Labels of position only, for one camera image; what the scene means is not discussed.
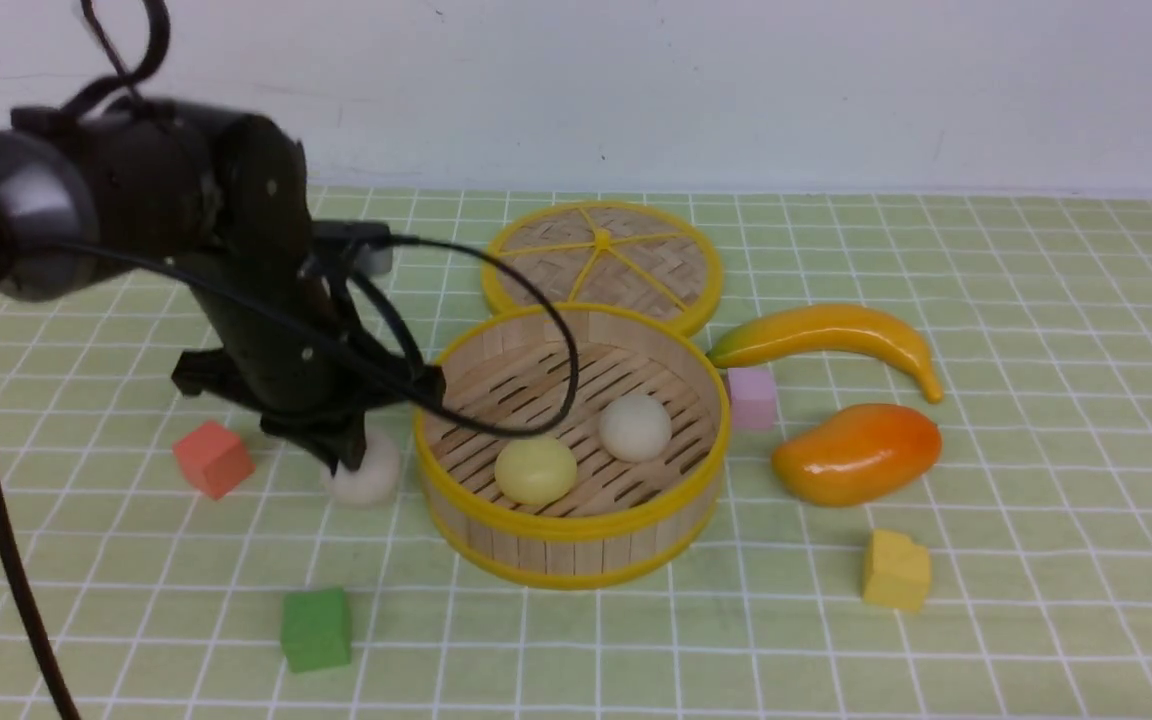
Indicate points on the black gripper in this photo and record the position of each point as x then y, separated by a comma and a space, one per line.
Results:
263, 232

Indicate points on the white bun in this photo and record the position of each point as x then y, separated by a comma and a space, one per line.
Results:
635, 428
375, 482

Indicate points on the yellow bun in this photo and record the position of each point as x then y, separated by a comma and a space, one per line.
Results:
535, 471

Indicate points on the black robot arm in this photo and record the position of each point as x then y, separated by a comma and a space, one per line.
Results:
84, 201

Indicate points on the bamboo steamer tray yellow rim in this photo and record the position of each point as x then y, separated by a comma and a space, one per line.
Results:
621, 520

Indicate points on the woven bamboo steamer lid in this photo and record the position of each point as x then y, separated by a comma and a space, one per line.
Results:
610, 253

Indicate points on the red foam cube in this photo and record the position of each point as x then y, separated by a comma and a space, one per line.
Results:
213, 459

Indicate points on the green foam cube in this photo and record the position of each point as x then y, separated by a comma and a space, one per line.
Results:
316, 629

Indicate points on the green checkered tablecloth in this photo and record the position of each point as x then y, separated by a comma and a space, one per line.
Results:
166, 605

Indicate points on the pink foam cube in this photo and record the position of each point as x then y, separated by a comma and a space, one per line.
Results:
753, 397

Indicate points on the yellow toy banana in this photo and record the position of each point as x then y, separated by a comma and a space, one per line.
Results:
848, 328

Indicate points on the orange toy mango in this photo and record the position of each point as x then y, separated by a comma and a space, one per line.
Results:
861, 453

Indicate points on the yellow foam cube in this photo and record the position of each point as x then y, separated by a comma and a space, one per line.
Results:
896, 571

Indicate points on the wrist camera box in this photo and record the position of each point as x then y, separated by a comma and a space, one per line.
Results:
352, 247

